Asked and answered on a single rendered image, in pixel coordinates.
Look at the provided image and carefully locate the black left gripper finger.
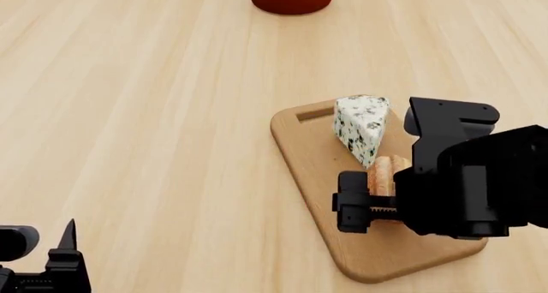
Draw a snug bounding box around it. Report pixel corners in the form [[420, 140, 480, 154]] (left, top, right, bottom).
[[44, 218, 92, 293]]

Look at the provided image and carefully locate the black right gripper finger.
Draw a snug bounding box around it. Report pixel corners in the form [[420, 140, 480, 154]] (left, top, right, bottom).
[[392, 166, 431, 236], [332, 170, 374, 235]]

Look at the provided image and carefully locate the sliced bread piece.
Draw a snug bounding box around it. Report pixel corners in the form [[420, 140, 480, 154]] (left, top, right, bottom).
[[366, 154, 413, 225]]

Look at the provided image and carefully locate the blue cheese wedge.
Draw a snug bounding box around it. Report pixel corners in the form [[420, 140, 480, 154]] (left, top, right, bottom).
[[333, 94, 393, 170]]

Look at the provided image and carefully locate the light wooden cutting board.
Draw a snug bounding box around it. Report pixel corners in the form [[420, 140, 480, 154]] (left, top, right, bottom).
[[270, 99, 490, 285]]

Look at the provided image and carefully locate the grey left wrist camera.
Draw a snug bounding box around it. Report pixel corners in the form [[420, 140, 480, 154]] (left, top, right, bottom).
[[0, 224, 41, 263]]

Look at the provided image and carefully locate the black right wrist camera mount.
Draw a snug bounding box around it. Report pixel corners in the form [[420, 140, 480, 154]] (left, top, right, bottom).
[[403, 96, 502, 178]]

